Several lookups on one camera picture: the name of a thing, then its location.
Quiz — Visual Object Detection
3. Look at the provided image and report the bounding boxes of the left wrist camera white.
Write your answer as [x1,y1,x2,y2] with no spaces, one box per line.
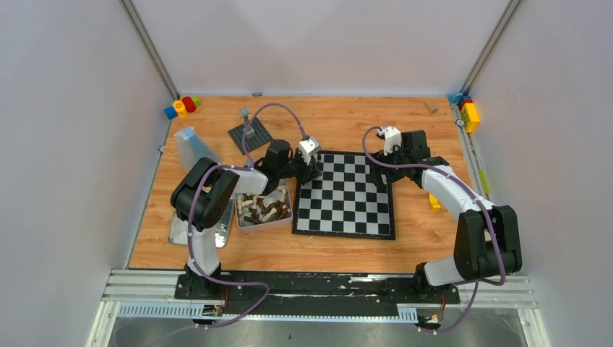
[298,137,321,164]

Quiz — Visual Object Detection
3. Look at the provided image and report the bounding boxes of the silver tin lid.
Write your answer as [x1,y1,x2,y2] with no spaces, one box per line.
[168,201,236,249]

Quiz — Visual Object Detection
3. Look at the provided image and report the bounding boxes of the aluminium frame rail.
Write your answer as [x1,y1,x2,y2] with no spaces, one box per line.
[100,270,550,346]

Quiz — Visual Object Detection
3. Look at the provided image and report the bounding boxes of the grey lego baseplate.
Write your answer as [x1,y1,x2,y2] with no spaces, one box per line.
[228,107,273,155]

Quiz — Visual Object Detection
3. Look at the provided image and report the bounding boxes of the folding chess board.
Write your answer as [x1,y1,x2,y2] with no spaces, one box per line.
[292,150,395,240]

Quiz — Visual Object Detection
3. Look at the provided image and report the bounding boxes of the pink tin box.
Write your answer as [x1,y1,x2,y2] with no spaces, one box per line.
[234,179,293,234]

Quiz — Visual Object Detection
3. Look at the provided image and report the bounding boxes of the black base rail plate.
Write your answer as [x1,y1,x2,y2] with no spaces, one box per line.
[174,269,460,317]

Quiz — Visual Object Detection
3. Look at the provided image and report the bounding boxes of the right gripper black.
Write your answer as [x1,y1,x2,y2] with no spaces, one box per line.
[368,142,410,187]

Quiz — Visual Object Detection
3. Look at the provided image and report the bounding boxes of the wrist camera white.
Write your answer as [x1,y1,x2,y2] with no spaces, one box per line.
[298,137,321,164]
[379,126,402,155]

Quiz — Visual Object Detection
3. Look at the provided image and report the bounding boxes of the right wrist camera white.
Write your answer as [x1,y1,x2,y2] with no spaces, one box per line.
[379,126,402,155]

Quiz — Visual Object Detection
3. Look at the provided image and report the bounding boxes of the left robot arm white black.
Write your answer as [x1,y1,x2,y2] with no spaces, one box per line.
[170,137,321,299]

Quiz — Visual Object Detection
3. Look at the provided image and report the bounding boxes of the yellow plastic block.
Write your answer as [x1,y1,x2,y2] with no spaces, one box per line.
[428,194,442,211]

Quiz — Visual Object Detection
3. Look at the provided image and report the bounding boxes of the coloured toy blocks cluster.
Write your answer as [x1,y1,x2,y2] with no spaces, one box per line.
[163,96,202,120]

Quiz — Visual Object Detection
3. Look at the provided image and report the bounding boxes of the stacked coloured bricks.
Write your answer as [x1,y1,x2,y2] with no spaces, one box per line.
[447,93,481,133]

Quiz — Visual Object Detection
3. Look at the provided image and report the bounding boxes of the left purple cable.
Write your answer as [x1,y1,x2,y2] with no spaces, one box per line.
[163,102,309,331]

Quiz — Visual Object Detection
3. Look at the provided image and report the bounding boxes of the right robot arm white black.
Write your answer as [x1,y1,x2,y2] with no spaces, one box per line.
[364,126,523,302]

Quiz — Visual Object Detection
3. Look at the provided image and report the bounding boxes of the small wooden block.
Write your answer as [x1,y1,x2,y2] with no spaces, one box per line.
[424,100,438,114]

